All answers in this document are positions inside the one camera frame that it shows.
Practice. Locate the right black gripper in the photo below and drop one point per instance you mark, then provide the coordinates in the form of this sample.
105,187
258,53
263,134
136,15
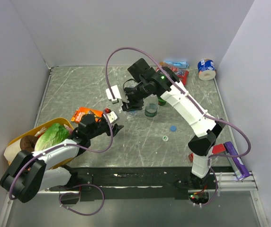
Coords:
129,105

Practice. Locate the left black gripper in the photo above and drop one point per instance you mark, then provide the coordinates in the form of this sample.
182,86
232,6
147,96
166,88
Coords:
115,129

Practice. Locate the green label clear bottle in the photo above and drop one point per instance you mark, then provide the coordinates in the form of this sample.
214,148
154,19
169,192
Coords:
151,106

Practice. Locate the blue label water bottle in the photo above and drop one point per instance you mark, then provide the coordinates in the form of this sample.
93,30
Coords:
130,84

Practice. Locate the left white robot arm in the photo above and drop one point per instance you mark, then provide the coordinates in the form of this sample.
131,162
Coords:
38,162

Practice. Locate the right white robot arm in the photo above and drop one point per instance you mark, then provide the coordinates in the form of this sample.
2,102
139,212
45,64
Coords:
165,84

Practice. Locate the green glass bottle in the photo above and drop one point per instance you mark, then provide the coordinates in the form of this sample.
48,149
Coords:
161,102

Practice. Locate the solid blue bottle cap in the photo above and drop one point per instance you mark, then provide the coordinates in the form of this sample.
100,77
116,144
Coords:
173,128

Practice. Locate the green white bottle cap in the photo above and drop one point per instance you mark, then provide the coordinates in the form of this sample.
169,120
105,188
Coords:
165,138

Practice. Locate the orange razor box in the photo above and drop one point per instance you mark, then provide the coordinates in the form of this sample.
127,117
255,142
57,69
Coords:
81,111

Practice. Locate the red snack bag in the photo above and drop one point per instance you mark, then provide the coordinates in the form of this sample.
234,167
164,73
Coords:
181,74

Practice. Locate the light blue box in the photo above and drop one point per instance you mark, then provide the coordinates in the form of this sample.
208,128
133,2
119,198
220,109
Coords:
178,64

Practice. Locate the green lettuce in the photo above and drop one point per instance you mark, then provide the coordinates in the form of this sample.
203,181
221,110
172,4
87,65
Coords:
54,135

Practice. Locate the brown white paper roll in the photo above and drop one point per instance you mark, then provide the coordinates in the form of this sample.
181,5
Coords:
25,143

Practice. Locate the red rectangular box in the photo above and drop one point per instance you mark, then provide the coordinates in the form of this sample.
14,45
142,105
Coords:
216,150

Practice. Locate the purple box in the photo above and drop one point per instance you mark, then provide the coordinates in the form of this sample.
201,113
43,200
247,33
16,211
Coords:
242,171

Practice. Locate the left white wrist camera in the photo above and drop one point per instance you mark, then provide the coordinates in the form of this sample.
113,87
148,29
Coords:
111,115

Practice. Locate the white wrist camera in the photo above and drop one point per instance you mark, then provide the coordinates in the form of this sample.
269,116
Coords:
115,93
111,115

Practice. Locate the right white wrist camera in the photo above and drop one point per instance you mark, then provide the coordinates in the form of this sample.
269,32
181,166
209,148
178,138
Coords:
115,93

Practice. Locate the black base frame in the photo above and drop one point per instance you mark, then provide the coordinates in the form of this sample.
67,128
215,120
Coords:
136,183

